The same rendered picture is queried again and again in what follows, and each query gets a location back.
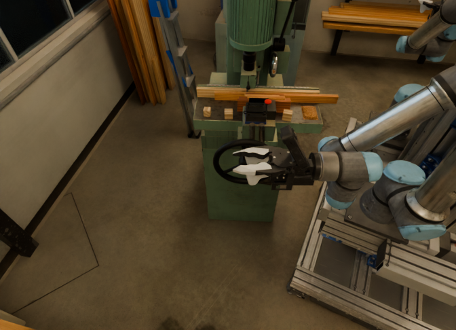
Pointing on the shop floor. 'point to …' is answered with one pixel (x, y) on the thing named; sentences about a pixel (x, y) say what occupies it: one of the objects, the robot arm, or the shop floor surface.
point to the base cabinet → (235, 192)
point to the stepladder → (174, 48)
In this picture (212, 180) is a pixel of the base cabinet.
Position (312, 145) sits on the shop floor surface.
